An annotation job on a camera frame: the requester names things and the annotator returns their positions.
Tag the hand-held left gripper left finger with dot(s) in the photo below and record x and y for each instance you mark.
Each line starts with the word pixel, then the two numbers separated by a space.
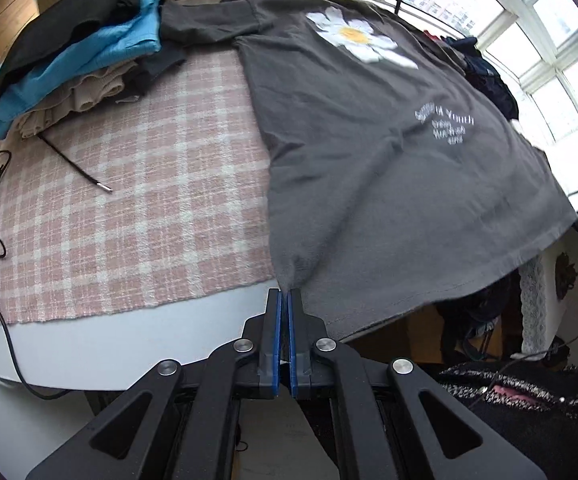
pixel 280 340

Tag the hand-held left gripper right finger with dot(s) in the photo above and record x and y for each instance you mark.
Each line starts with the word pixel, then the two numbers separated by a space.
pixel 293 345

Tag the grey daisy print t-shirt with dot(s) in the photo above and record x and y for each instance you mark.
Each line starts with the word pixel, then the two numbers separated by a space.
pixel 369 160

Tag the white lace cloth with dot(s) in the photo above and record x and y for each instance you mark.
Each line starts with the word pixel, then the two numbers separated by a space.
pixel 534 305

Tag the black tweed sweater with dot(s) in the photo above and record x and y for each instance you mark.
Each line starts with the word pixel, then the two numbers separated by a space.
pixel 514 390

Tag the navy garment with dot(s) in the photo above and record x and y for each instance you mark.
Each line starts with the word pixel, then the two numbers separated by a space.
pixel 489 80

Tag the dark grey folded garment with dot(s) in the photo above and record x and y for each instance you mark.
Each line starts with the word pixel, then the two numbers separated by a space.
pixel 161 62

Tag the beige folded garment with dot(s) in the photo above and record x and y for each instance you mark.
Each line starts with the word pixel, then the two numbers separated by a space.
pixel 84 95

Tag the blue folded garment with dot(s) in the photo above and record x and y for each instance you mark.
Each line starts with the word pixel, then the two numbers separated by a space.
pixel 89 60

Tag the black folded garment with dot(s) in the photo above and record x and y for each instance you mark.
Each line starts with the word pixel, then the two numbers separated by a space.
pixel 59 25

